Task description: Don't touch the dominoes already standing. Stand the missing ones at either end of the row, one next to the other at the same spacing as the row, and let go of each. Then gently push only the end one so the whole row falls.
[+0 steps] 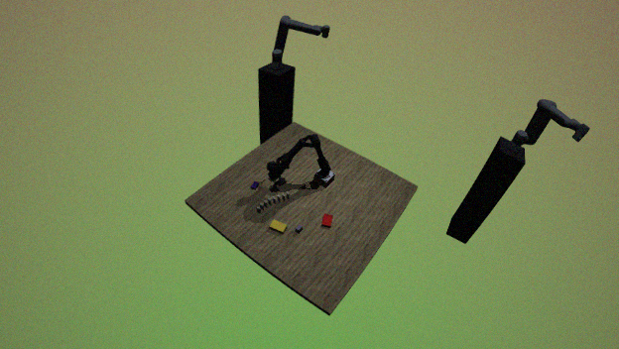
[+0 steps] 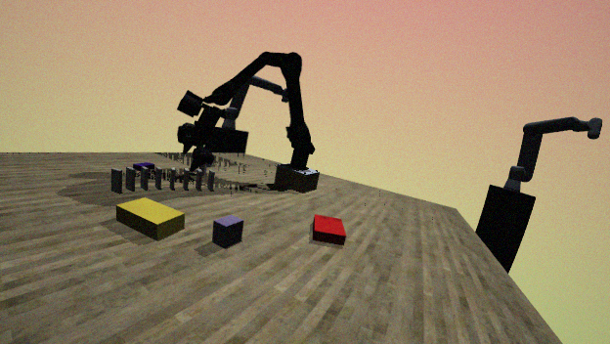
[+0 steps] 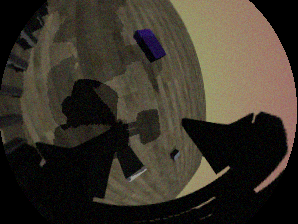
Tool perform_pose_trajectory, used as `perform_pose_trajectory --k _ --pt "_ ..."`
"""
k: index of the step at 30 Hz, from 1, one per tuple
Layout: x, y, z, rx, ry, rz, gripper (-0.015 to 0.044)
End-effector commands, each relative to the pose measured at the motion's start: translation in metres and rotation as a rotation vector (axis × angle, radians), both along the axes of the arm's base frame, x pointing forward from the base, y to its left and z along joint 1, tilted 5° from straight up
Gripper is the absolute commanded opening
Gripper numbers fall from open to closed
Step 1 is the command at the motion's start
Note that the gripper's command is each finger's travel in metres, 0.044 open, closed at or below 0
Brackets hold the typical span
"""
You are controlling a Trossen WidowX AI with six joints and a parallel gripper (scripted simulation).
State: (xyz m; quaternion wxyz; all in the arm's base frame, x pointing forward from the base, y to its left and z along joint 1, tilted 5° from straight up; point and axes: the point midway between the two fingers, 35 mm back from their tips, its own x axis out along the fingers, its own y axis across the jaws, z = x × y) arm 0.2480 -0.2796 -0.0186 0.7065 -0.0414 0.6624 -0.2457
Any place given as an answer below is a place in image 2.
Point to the red flat block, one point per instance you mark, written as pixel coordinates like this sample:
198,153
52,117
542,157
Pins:
328,229

